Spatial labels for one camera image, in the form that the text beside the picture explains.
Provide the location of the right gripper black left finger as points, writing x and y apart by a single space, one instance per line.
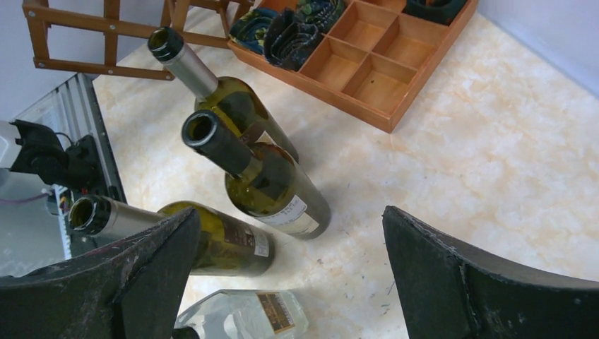
131 288

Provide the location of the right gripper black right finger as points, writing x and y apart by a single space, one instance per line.
449 288

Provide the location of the clear liquor bottle brown label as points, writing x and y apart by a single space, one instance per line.
243 314

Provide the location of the green wine bottle silver foil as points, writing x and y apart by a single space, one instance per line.
226 247

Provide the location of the green wine bottle black neck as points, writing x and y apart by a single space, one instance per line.
261 179

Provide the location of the green wine bottle silver neck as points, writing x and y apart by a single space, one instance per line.
234 101

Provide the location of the brown wooden wine rack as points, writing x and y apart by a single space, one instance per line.
41 16

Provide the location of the wooden compartment tray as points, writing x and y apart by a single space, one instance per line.
373 62

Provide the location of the rolled dark sock far corner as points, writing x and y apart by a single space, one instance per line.
437 11

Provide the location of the rolled dark blue sock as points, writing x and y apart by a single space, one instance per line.
250 30

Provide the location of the rolled black sock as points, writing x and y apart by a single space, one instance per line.
289 42

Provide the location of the white cable duct strip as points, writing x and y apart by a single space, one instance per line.
64 201

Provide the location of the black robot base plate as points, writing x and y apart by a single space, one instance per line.
32 148

